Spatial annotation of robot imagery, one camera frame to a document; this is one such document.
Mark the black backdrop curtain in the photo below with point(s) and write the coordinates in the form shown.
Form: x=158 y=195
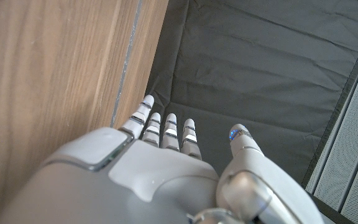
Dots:
x=259 y=77

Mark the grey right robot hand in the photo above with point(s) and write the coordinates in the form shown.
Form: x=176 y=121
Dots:
x=141 y=177

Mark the grey perforated panel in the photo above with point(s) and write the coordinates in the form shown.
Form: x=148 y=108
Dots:
x=350 y=149

